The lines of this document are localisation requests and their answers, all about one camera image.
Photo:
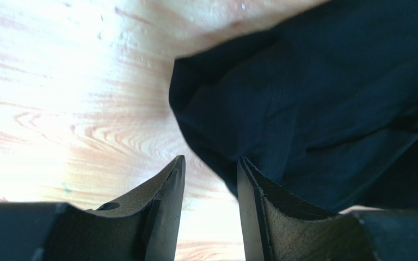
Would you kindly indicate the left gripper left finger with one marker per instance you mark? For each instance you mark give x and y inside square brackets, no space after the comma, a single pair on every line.
[142,224]

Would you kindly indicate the black t-shirt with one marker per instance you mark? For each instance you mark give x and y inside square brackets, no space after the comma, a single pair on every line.
[325,104]

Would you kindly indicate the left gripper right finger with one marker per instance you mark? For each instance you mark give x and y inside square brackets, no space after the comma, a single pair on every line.
[278,225]

